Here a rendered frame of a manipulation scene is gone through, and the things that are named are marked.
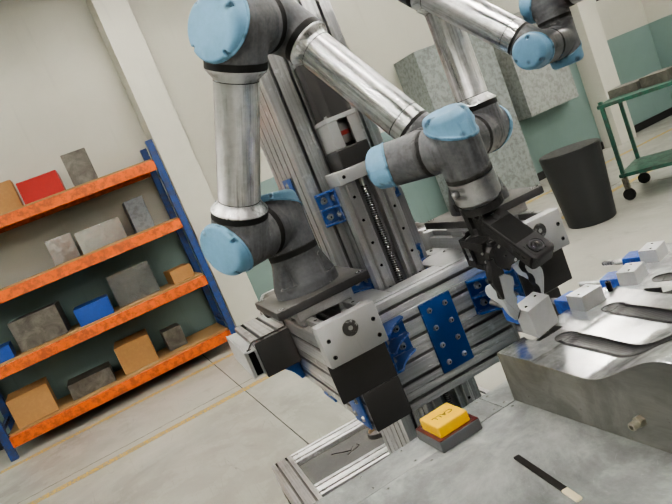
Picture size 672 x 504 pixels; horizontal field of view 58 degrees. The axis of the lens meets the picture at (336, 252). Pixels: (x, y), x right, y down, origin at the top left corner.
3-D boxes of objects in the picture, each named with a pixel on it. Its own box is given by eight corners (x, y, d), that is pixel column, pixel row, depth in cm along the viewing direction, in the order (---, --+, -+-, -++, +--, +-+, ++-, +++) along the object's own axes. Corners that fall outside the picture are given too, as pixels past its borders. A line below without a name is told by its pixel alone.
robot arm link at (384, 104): (265, 28, 127) (445, 174, 116) (230, 31, 118) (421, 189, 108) (286, -25, 120) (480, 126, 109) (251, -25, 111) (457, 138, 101)
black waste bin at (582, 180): (550, 232, 510) (526, 163, 500) (590, 211, 527) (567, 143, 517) (594, 230, 465) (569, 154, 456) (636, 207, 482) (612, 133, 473)
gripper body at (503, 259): (500, 247, 106) (476, 186, 102) (536, 253, 99) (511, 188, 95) (469, 270, 104) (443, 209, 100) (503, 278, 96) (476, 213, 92)
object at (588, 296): (538, 318, 116) (528, 292, 115) (556, 306, 118) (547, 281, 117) (590, 325, 104) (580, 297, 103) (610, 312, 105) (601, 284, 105)
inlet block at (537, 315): (487, 321, 112) (476, 297, 110) (506, 306, 113) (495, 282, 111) (538, 338, 100) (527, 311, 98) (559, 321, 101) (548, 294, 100)
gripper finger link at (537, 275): (531, 282, 108) (506, 246, 104) (557, 288, 103) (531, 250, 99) (521, 295, 107) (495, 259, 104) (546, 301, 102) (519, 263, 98)
